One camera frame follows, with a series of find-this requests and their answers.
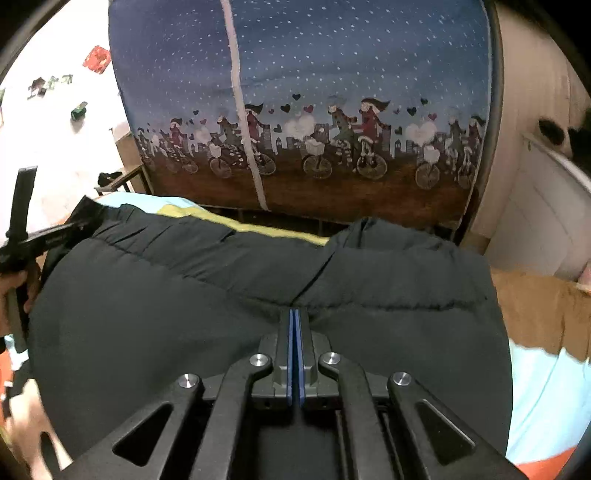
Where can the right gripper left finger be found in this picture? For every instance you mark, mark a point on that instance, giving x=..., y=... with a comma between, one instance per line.
x=191, y=431

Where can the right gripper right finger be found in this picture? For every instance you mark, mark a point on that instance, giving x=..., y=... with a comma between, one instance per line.
x=387, y=427

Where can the black padded winter jacket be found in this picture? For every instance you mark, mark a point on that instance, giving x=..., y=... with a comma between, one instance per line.
x=146, y=298

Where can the person left hand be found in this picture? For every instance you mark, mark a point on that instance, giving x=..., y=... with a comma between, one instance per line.
x=29, y=280

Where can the small wooden side table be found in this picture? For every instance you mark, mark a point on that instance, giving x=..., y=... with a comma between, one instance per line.
x=131, y=177

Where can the colourful patchwork bed cover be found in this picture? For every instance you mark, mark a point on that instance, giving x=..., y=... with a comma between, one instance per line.
x=547, y=321

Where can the white drawer cabinet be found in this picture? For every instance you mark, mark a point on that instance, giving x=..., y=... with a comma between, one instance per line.
x=545, y=226

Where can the blue fabric wardrobe cover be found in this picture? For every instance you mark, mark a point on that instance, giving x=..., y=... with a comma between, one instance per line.
x=325, y=109

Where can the wooden wardrobe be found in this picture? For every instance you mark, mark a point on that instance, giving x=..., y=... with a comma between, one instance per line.
x=534, y=80

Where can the green wall hook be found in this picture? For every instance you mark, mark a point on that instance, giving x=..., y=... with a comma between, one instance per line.
x=78, y=112

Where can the dark wall stickers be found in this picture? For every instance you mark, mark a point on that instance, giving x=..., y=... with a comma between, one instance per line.
x=39, y=87

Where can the red wall decoration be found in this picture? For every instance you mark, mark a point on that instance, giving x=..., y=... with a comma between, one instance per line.
x=97, y=60

